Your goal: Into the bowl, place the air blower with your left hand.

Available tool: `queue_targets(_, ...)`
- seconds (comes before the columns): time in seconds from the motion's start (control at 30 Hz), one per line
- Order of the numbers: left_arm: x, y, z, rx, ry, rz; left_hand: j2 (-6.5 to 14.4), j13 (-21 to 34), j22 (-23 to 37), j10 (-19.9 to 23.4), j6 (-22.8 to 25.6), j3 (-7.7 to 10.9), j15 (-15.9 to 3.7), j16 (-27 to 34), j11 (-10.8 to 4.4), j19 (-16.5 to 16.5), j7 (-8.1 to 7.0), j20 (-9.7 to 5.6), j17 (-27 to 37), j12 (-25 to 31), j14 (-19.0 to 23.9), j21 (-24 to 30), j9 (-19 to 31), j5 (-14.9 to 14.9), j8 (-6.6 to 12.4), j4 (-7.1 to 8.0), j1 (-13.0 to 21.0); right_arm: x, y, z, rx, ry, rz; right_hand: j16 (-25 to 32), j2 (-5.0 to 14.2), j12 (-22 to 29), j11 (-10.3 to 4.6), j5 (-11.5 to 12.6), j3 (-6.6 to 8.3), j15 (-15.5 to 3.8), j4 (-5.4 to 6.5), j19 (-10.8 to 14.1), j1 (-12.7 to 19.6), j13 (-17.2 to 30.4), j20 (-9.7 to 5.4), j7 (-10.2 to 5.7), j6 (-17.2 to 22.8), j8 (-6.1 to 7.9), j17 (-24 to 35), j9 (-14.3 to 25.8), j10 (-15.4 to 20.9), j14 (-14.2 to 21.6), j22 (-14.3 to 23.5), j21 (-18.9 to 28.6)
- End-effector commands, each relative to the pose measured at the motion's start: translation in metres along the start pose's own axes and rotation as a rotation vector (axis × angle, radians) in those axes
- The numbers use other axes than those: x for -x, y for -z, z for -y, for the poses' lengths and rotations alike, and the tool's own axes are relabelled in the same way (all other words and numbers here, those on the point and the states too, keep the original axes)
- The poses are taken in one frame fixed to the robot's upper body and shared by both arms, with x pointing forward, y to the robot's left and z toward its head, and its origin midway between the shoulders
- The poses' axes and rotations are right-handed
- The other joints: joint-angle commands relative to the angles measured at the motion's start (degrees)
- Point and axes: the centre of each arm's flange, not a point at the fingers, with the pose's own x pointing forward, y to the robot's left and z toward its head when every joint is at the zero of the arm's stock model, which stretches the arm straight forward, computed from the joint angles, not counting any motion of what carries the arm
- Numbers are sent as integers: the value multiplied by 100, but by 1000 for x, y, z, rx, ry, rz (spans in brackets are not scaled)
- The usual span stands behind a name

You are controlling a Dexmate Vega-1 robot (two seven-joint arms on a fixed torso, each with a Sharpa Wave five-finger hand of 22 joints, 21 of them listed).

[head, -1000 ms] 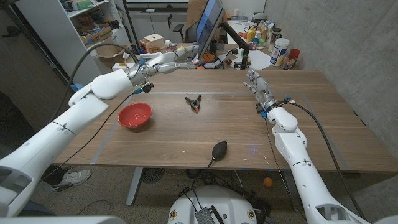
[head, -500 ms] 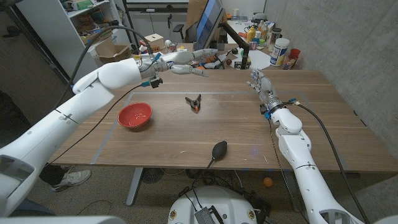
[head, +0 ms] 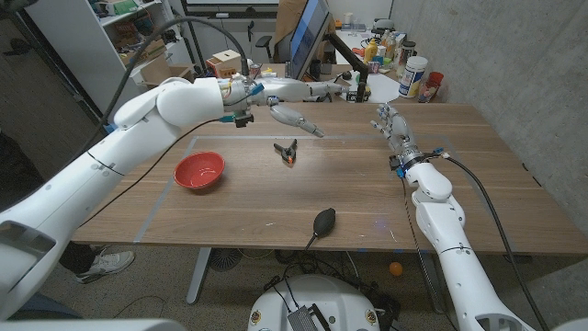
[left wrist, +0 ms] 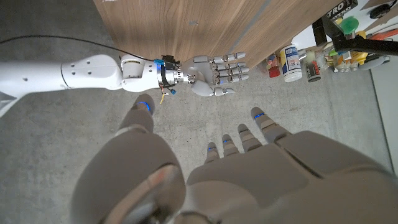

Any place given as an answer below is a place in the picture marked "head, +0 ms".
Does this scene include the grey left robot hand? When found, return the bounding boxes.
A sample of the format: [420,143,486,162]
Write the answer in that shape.
[259,76,350,139]

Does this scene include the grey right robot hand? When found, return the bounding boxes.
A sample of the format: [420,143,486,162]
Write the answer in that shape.
[369,103,426,169]

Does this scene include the black rubber air blower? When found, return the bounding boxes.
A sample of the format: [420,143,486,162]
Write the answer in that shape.
[303,207,337,252]

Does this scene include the red bowl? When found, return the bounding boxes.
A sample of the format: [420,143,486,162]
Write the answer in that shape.
[173,151,226,190]

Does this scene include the white paper sheet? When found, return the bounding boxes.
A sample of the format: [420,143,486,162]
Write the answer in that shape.
[367,73,401,104]

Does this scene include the black computer monitor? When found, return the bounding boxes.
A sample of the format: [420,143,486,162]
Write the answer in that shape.
[288,0,333,83]

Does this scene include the black office chair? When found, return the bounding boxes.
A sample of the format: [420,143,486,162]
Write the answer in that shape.
[254,35,275,61]

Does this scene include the white wipes canister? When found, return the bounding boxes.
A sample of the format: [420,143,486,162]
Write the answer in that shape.
[398,55,429,99]

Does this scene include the black orange-tipped spring clamp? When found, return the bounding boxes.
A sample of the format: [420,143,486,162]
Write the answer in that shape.
[273,138,299,166]

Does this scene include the tan jacket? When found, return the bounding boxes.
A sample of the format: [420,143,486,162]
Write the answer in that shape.
[274,0,336,63]

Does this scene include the small lidded cardboard box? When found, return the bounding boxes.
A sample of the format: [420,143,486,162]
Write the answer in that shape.
[205,49,243,79]

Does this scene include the clear jar black lid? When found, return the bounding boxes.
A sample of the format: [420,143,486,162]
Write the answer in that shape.
[395,40,417,77]

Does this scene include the yellow bottle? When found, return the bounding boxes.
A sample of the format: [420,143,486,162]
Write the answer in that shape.
[363,39,379,64]

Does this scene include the black-framed whiteboard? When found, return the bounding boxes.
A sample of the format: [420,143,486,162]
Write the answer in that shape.
[180,0,282,73]

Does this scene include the open cardboard box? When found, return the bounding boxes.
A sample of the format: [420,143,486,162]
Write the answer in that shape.
[140,54,197,88]

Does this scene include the labelled cardboard box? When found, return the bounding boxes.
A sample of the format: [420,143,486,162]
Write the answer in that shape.
[119,39,167,66]

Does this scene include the grey table leg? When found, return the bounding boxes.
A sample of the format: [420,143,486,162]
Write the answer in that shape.
[417,251,447,314]
[186,247,212,305]

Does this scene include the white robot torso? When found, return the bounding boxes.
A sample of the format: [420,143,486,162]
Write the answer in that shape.
[247,274,381,331]

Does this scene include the green box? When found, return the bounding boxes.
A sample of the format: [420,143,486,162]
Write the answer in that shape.
[105,0,139,16]

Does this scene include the grey ribbed heat sink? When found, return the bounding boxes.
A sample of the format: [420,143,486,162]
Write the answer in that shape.
[287,305,321,331]

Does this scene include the white shelf unit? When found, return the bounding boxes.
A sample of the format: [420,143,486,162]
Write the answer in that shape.
[25,0,194,120]

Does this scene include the white sneaker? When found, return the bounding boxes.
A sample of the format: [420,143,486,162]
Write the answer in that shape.
[73,249,137,285]

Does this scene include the person in dark trousers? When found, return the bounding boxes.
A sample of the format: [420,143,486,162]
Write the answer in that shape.
[0,128,100,277]

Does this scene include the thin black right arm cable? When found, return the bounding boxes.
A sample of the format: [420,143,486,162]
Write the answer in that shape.
[400,177,458,325]

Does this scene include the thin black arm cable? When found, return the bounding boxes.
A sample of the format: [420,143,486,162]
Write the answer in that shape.
[80,117,233,229]
[400,177,458,325]

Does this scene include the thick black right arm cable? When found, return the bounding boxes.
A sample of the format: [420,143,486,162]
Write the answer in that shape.
[431,154,550,331]

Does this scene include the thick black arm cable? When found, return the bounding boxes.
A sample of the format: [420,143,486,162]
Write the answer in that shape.
[431,154,550,331]
[68,16,252,160]

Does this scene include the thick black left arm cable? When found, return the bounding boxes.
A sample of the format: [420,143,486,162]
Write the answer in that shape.
[68,16,252,160]

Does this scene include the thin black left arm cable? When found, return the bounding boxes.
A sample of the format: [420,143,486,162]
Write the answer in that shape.
[80,117,233,229]

